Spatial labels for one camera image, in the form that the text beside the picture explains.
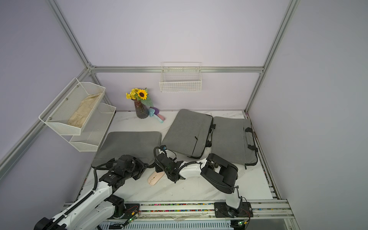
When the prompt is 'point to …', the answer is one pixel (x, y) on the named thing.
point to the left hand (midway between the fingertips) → (148, 165)
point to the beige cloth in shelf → (78, 118)
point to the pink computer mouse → (155, 178)
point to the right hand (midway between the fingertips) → (160, 161)
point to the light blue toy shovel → (151, 111)
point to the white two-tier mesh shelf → (88, 138)
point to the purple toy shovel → (156, 111)
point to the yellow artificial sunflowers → (140, 95)
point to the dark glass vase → (142, 111)
